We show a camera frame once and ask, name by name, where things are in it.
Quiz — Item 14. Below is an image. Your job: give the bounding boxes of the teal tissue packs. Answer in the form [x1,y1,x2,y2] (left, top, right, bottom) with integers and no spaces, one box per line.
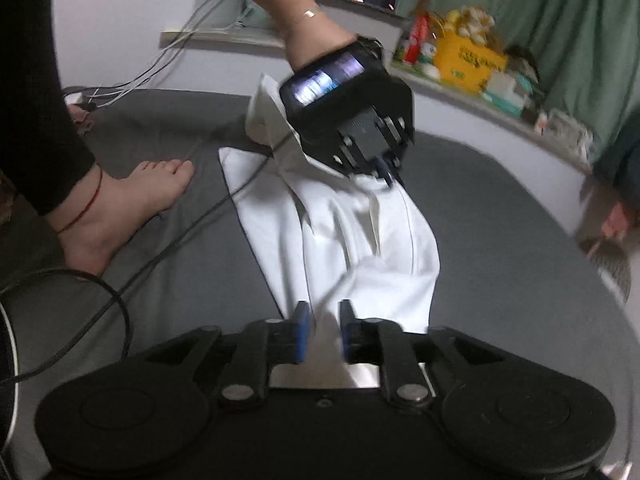
[479,72,535,119]

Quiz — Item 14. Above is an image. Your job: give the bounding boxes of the green curtain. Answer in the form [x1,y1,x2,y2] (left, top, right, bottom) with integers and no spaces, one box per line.
[400,0,640,161]

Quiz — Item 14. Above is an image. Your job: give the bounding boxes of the black cable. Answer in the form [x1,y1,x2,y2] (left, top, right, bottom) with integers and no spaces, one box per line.
[0,267,132,387]

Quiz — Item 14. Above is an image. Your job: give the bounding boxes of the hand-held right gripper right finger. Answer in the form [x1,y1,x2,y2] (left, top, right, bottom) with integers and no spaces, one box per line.
[339,300,506,409]

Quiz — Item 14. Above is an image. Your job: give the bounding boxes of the person's left hand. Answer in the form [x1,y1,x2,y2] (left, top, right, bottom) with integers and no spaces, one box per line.
[286,21,359,72]

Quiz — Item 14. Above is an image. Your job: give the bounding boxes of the pink hanging object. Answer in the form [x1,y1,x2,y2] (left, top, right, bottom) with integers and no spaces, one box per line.
[601,200,635,242]

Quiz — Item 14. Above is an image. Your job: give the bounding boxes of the grey ledge shelf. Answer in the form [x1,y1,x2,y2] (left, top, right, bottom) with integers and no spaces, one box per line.
[160,10,596,173]

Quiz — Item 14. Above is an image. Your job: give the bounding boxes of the white pants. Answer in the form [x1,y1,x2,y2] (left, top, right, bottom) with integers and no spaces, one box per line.
[218,72,441,362]

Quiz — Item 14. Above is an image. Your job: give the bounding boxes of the yellow box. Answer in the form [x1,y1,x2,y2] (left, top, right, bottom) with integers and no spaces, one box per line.
[432,30,509,97]

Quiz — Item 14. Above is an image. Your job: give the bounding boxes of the red snack packet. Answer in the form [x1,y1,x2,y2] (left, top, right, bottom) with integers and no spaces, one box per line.
[404,12,432,64]

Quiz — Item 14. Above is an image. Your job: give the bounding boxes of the person's black-clad leg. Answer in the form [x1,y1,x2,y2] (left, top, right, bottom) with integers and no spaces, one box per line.
[0,0,98,218]

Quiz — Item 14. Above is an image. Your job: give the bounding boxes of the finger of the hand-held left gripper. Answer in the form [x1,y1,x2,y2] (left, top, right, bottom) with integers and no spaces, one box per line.
[377,114,416,188]
[332,132,390,187]

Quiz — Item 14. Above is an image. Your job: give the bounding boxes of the thin grey cable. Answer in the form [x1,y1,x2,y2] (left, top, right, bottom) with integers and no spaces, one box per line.
[117,127,301,306]

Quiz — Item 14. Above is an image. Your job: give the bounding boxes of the bundle of white cables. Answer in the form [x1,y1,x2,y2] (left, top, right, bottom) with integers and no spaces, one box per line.
[75,0,251,111]

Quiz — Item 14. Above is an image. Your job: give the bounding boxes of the red ankle string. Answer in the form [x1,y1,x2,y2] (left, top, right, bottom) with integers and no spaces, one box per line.
[54,170,104,234]

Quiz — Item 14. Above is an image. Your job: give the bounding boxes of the white and yellow bouquet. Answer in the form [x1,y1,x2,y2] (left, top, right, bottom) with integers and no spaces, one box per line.
[442,5,497,45]

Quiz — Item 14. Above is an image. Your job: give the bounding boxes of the person's bare foot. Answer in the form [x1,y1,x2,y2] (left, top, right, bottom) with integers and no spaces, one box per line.
[47,159,196,277]

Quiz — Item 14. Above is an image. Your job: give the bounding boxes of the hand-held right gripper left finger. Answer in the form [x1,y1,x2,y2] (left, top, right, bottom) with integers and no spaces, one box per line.
[127,301,314,409]

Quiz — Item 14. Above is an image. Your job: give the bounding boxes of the dark teal jacket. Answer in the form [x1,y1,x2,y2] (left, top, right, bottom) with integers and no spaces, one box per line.
[592,124,640,202]

